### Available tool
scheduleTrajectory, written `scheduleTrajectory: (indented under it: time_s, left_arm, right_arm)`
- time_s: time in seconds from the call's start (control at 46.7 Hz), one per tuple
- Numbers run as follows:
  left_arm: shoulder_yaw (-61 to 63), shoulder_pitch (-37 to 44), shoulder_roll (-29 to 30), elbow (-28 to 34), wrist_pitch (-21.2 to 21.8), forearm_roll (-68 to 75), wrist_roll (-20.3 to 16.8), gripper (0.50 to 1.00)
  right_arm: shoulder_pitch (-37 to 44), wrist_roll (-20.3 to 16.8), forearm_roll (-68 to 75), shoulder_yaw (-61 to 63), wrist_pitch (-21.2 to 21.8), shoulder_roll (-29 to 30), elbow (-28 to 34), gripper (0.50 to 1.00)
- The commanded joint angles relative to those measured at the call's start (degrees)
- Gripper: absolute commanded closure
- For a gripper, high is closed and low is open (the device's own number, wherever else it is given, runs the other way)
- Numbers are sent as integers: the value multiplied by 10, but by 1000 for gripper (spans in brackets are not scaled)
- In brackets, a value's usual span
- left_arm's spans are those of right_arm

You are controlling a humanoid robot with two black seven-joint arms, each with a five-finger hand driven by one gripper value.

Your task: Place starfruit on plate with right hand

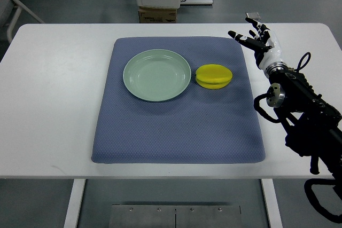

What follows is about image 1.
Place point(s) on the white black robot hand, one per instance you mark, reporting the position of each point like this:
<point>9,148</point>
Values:
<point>264,44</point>

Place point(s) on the yellow starfruit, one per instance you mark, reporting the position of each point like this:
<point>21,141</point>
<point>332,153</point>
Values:
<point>213,76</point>

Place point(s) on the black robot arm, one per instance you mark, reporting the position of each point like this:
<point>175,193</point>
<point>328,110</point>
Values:
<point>311,126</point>

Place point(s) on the grey floor plate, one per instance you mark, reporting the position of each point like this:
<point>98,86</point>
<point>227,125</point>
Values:
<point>253,15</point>

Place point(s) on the light green plate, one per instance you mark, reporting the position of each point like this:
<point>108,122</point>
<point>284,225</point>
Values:
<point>157,75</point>

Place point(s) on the white floor foot bar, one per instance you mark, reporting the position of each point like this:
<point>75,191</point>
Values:
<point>196,2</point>

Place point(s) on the blue textured mat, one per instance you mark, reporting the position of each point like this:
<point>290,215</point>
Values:
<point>200,126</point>

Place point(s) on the cardboard box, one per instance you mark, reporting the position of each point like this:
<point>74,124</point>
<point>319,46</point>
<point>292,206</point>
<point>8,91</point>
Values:
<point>157,15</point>

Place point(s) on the white table leg right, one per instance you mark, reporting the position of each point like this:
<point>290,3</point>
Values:
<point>272,209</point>

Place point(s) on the white table leg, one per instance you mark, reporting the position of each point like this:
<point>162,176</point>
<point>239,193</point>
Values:
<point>272,209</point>
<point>74,205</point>

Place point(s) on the white table leg left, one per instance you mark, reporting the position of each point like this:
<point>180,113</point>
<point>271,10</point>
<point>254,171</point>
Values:
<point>74,205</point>

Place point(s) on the metal base plate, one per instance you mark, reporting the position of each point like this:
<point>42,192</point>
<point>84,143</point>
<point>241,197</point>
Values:
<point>175,216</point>

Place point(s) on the white chair frame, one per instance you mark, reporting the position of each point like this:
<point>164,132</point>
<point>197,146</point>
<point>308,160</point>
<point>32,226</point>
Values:
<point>18,6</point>

